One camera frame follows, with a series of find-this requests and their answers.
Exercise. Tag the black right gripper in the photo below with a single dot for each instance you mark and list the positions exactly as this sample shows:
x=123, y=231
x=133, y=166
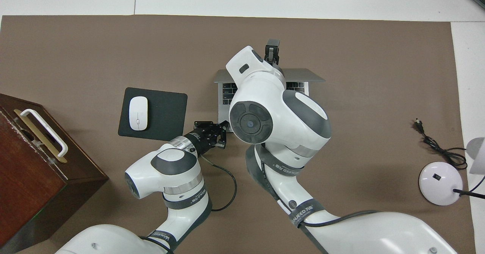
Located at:
x=273, y=61

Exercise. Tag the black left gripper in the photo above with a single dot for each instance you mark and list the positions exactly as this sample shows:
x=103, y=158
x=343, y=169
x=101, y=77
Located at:
x=199, y=140

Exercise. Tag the silver grey laptop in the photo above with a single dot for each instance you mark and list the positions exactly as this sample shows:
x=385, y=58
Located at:
x=303, y=75

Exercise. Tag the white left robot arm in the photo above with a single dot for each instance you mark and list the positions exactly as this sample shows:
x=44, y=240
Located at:
x=166, y=178

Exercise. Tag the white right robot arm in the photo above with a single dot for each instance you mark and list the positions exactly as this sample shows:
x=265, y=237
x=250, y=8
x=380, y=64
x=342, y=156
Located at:
x=273, y=91

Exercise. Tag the black mouse pad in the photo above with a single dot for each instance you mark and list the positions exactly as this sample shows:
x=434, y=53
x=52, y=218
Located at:
x=166, y=114

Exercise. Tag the white computer mouse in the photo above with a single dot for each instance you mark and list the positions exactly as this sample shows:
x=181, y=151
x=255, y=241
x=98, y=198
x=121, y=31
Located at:
x=138, y=113

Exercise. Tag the brown table mat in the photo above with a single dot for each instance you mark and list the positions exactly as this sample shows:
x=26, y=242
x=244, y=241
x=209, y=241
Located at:
x=113, y=49

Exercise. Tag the brass box plate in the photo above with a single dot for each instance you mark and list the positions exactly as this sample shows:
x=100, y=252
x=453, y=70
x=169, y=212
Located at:
x=38, y=136

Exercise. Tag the dark brown wooden box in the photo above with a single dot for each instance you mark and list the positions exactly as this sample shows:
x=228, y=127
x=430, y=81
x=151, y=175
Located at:
x=34, y=186

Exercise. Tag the white desk lamp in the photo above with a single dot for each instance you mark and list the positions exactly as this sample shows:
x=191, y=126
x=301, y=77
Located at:
x=435, y=186

